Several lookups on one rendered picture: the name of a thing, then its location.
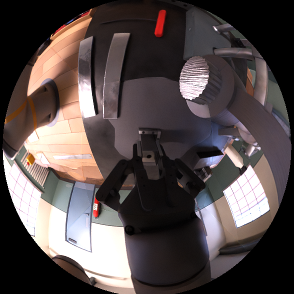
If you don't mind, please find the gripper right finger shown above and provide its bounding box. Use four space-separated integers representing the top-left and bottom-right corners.
155 142 207 207

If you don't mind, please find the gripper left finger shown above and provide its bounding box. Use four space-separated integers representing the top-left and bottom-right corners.
95 139 148 211

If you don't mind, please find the silver square gauge block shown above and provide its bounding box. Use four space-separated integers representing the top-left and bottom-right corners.
137 127 162 180

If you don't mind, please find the small silver block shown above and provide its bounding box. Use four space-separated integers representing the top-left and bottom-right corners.
193 166 212 183

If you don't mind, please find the dark rectangular block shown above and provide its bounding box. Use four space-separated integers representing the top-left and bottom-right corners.
196 150 225 171

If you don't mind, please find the dark grey surface plate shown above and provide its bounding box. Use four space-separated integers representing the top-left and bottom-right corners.
81 5 231 186

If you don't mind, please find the silver knurled knob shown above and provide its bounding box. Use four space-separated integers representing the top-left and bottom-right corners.
178 55 223 102

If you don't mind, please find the silver stop bar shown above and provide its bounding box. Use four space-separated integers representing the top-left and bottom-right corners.
77 36 99 119
102 32 131 120

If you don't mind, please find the red fire extinguisher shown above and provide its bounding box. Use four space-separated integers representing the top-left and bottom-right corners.
92 196 101 218

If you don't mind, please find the steel ruler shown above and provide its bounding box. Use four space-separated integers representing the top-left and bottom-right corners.
52 153 93 161

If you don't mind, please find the blue-grey door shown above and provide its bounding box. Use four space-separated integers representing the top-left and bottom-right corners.
65 180 96 253

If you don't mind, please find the window with red grid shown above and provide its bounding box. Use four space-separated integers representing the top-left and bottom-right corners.
6 162 43 237
222 164 271 229

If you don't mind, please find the white paper sheet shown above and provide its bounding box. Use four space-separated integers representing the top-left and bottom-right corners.
26 130 40 144
36 152 51 166

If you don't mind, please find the dark round chair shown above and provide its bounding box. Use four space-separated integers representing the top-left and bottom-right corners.
51 254 93 286

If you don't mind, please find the blue-grey round base sheet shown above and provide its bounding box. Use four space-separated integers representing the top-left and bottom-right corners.
40 77 61 128

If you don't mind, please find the grey upright column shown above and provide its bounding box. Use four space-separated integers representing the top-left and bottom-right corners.
253 56 270 107

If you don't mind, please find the silver steel rod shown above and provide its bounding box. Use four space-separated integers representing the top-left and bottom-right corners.
212 23 236 36
213 47 254 61

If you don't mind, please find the black rod clamp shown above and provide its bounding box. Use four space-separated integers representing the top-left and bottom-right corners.
231 37 250 50

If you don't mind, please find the red bin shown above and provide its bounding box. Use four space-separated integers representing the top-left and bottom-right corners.
53 22 70 38

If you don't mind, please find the grey wall radiator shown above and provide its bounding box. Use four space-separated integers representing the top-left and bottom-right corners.
21 146 50 190

